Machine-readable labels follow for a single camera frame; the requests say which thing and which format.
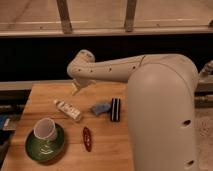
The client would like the metal window frame post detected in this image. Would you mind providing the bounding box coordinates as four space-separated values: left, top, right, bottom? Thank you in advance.
124 0 137 32
56 0 72 34

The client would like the black white striped block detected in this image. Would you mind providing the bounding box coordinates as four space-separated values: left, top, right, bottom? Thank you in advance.
110 98 120 122

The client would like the metal window frame post left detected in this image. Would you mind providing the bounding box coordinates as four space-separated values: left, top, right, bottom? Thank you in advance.
56 0 72 34

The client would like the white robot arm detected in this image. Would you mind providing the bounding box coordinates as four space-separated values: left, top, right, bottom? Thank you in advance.
67 50 200 171

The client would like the grey pipe fitting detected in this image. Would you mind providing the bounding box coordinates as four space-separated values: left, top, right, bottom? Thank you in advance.
199 60 213 80

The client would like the white paper cup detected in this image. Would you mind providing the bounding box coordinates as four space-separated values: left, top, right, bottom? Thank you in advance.
33 118 57 141

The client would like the dark red oval object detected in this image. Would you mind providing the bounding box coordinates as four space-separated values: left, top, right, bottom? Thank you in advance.
83 127 92 152

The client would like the green plate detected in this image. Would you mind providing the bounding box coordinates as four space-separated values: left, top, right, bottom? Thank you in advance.
25 124 65 163

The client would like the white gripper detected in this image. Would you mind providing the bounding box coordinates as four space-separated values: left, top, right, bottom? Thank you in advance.
72 78 91 95

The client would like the metal window frame post right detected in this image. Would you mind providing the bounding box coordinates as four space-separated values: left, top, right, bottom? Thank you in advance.
124 0 137 32

